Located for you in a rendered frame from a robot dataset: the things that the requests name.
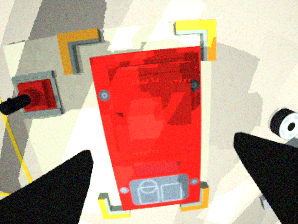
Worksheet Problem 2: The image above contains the black and white toy wheel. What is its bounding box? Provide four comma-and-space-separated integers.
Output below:
270, 108, 298, 140

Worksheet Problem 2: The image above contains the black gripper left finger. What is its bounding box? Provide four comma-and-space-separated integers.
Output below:
0, 149, 93, 224

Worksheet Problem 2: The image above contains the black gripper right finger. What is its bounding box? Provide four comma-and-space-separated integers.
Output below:
233, 132, 298, 224

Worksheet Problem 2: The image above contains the yellow rectangular frame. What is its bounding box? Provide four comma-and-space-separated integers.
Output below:
0, 113, 32, 196

